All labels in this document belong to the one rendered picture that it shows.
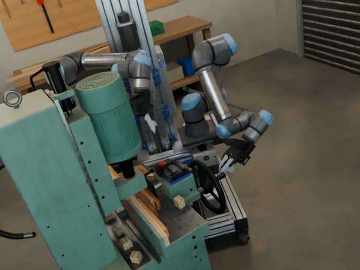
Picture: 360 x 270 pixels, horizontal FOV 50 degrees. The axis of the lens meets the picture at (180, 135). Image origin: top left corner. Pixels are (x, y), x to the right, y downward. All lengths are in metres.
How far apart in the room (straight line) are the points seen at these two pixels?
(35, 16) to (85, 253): 3.40
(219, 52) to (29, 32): 3.05
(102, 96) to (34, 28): 3.32
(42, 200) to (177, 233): 0.52
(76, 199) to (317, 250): 1.66
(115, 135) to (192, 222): 0.47
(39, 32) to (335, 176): 3.35
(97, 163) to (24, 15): 3.31
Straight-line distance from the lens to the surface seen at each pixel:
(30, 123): 1.31
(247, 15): 5.53
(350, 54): 4.81
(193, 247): 1.71
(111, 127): 1.43
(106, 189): 1.54
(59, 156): 1.38
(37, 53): 4.72
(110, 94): 1.38
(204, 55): 1.89
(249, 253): 2.65
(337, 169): 3.28
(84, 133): 1.41
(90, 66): 2.07
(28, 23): 4.63
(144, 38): 2.23
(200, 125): 2.26
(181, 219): 1.61
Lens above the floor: 1.96
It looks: 29 degrees down
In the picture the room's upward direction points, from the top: 14 degrees counter-clockwise
